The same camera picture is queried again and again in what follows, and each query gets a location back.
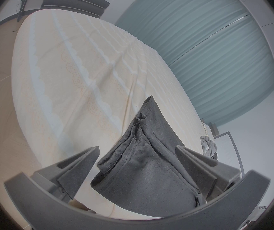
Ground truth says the black chest of drawers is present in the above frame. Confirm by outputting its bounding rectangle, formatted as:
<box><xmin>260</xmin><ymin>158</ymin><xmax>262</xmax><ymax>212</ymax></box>
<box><xmin>41</xmin><ymin>0</ymin><xmax>111</xmax><ymax>18</ymax></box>

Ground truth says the grey garment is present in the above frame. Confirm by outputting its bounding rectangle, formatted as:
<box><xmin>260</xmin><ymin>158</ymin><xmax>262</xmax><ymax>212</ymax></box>
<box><xmin>200</xmin><ymin>134</ymin><xmax>218</xmax><ymax>156</ymax></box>

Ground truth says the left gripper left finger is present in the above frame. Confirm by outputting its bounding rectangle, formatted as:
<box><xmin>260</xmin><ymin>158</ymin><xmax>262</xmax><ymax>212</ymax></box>
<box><xmin>33</xmin><ymin>146</ymin><xmax>100</xmax><ymax>200</ymax></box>

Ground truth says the white printed pillow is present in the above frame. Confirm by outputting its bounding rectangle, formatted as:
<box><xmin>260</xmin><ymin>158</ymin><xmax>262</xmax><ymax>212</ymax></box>
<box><xmin>200</xmin><ymin>121</ymin><xmax>211</xmax><ymax>136</ymax></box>

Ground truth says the black T-shirt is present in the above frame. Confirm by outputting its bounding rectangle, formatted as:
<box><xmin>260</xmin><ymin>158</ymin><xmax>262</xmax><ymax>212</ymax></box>
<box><xmin>90</xmin><ymin>95</ymin><xmax>207</xmax><ymax>212</ymax></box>

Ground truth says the bed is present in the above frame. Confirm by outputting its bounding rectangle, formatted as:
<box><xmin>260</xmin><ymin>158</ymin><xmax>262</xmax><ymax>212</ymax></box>
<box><xmin>11</xmin><ymin>9</ymin><xmax>244</xmax><ymax>221</ymax></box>

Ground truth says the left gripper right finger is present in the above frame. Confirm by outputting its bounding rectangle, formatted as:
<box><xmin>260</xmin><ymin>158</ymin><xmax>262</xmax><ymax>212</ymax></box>
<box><xmin>175</xmin><ymin>145</ymin><xmax>242</xmax><ymax>199</ymax></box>

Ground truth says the blue-green curtain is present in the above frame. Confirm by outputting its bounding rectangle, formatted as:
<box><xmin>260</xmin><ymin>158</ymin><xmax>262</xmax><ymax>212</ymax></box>
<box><xmin>115</xmin><ymin>0</ymin><xmax>274</xmax><ymax>128</ymax></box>

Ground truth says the grey bedside table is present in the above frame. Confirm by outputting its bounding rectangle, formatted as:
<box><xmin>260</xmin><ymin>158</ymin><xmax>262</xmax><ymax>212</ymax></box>
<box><xmin>208</xmin><ymin>122</ymin><xmax>221</xmax><ymax>135</ymax></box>

